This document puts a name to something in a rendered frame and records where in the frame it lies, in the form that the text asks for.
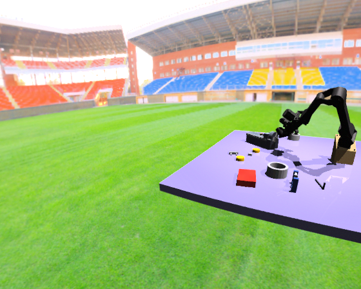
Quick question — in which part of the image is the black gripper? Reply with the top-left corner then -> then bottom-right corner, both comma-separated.
276,122 -> 298,138

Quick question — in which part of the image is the dark grey ring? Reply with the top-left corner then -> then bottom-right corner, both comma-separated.
267,162 -> 288,179
288,133 -> 300,141

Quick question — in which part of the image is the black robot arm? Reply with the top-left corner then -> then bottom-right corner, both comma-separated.
279,86 -> 357,149

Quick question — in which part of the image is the red block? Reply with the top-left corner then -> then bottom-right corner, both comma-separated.
237,169 -> 257,188

